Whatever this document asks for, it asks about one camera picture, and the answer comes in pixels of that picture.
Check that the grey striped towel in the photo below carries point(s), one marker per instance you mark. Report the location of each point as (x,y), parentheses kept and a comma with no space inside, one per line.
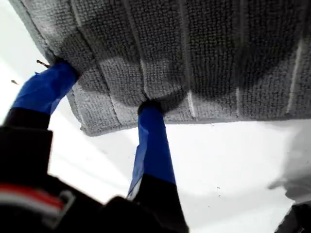
(194,60)

